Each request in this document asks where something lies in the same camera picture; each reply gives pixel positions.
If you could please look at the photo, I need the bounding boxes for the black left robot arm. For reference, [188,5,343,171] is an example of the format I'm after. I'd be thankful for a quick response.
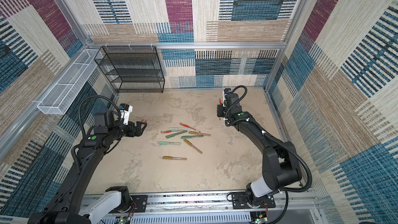
[28,110,147,224]

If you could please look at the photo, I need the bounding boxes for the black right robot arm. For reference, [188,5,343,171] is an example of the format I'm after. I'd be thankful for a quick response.
[217,88,302,207]

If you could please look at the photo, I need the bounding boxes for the dark green pen left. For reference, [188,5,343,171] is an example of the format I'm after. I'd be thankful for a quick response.
[165,130,188,139]

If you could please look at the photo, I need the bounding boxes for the dark green pen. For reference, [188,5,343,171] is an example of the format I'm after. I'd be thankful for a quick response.
[181,135,204,139]
[165,130,188,139]

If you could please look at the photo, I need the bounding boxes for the brown pen upper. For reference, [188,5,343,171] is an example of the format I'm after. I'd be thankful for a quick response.
[188,131,211,136]

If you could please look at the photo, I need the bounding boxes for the dark green pen right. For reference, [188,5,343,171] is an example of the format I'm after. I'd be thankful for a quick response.
[181,135,204,139]

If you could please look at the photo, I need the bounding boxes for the brown pen diagonal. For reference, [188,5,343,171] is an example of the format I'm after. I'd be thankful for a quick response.
[183,139,203,154]

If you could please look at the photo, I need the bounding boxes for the light green marker lower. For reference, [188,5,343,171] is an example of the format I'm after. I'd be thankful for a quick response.
[158,142,181,145]

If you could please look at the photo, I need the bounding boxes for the gold marker bottom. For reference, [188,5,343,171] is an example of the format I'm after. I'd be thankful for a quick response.
[162,156,187,161]

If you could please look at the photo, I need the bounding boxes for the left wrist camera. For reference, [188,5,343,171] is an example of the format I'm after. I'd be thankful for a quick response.
[119,103,133,125]

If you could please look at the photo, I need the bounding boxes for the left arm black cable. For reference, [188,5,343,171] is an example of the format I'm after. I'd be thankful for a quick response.
[78,95,122,138]

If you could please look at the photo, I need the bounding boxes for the black wire mesh shelf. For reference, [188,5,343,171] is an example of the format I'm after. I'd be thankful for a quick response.
[94,46,165,93]

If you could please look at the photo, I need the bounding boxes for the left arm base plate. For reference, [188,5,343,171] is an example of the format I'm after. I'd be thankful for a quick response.
[110,195,148,214]

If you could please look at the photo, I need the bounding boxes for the white wire mesh basket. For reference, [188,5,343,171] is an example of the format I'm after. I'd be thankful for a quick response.
[37,49,98,115]

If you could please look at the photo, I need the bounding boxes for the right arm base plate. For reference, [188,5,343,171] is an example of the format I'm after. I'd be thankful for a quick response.
[227,191,276,209]

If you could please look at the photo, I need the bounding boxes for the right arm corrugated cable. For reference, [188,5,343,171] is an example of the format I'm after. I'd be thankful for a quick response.
[224,85,313,224]

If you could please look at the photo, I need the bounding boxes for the aluminium front rail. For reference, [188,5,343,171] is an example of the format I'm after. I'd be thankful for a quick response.
[83,189,321,224]

